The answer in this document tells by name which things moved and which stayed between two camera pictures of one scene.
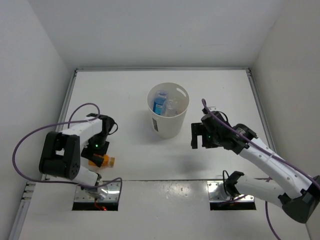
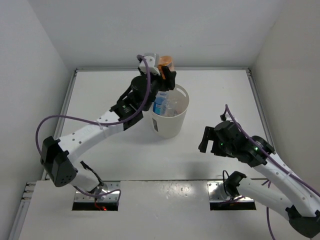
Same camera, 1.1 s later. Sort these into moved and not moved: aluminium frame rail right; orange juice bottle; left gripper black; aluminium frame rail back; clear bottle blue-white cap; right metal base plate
Moved: left gripper black; orange juice bottle
Not moved: aluminium frame rail back; right metal base plate; aluminium frame rail right; clear bottle blue-white cap
